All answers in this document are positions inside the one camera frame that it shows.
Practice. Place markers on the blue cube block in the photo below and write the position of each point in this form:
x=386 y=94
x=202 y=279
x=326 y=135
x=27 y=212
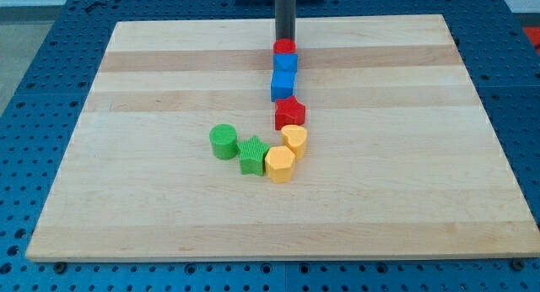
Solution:
x=282 y=85

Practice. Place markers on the green cylinder block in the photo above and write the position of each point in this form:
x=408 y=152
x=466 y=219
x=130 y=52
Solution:
x=223 y=139

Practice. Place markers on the red cylinder block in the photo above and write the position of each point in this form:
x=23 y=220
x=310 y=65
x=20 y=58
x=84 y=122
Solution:
x=284 y=46

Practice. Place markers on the green star block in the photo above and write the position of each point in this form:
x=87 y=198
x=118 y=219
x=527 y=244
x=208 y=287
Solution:
x=252 y=153

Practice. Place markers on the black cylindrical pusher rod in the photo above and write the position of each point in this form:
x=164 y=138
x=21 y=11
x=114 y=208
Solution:
x=285 y=14

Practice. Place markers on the wooden board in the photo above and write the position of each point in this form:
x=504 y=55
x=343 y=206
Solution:
x=402 y=161

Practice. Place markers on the blue triangle block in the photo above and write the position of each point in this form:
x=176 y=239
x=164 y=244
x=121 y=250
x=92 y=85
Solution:
x=287 y=62

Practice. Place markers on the yellow heart block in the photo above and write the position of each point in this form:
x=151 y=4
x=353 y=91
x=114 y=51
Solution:
x=295 y=138

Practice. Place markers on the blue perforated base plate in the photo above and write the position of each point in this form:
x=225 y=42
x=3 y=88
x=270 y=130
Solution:
x=40 y=118

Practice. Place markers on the red star block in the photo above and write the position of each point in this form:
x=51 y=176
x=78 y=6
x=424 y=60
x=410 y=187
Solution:
x=289 y=111

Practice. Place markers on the yellow hexagon block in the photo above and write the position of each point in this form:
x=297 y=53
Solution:
x=280 y=164

